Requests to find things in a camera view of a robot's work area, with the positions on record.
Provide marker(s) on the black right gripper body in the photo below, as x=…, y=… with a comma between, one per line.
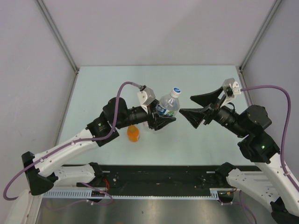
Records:
x=215, y=107

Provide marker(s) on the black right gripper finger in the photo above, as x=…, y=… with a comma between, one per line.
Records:
x=208, y=98
x=195, y=116

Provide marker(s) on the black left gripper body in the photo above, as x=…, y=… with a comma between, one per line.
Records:
x=151, y=120

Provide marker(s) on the clear bottle blue green label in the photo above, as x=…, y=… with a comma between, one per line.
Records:
x=167, y=106

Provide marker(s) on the blue white Pocari cap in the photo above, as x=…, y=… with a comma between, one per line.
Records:
x=175, y=92

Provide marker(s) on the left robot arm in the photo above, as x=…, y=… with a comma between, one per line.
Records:
x=47, y=169

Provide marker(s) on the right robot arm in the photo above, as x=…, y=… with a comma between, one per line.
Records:
x=282, y=199

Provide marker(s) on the small orange juice bottle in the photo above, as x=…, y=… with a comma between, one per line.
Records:
x=133, y=133

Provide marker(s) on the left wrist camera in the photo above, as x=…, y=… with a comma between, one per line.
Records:
x=145, y=96

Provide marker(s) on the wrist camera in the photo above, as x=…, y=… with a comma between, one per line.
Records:
x=145, y=96
x=231, y=90

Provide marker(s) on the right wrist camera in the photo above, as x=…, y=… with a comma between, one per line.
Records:
x=231, y=90

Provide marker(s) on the right aluminium frame post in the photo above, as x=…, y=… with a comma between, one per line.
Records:
x=261, y=32

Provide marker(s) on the aluminium frame post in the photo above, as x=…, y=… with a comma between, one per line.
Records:
x=261, y=32
x=56, y=33

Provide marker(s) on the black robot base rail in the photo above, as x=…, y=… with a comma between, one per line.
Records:
x=162, y=179

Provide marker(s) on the white slotted cable duct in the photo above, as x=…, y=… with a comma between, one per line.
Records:
x=92, y=194

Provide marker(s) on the left aluminium frame post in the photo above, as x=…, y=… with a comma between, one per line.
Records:
x=56, y=33

